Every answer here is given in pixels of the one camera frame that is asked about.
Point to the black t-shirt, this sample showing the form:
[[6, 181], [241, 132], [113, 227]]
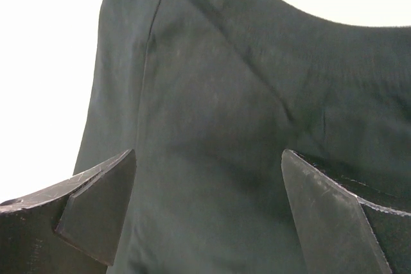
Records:
[[209, 93]]

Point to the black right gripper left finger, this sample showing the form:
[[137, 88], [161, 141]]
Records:
[[71, 227]]

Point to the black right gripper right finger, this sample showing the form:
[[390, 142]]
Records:
[[345, 226]]

